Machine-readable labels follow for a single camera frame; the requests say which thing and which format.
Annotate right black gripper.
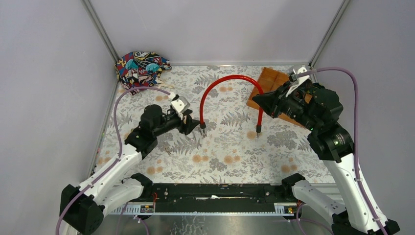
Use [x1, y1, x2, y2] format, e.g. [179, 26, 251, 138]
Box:
[253, 80, 321, 131]

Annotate red cable lock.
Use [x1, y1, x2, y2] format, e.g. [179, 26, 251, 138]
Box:
[199, 75, 264, 138]

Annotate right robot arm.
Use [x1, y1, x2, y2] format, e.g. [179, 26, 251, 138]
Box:
[253, 82, 400, 235]

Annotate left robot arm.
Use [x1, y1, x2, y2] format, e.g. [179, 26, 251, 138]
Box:
[55, 104, 200, 235]

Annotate orange compartment tray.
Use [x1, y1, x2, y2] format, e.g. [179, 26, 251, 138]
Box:
[246, 67, 312, 127]

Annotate floral table mat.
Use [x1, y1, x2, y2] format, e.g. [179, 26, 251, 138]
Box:
[94, 66, 334, 184]

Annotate colourful patterned cloth bag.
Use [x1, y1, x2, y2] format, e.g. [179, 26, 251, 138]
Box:
[115, 51, 172, 90]

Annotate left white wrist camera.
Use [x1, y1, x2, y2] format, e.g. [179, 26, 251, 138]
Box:
[168, 92, 190, 114]

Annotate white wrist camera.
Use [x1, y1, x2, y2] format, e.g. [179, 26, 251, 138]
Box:
[286, 65, 310, 97]
[168, 92, 190, 114]

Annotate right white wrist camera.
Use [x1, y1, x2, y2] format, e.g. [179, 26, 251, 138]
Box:
[286, 65, 310, 97]

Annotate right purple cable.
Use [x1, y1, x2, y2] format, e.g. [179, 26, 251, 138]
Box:
[297, 67, 390, 235]

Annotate purple cable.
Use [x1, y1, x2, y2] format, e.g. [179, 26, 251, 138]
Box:
[297, 67, 390, 235]
[55, 86, 172, 235]

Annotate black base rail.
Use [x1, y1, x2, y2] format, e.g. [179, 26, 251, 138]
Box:
[131, 183, 302, 216]

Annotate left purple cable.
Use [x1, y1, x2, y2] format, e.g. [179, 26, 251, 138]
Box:
[55, 86, 172, 235]

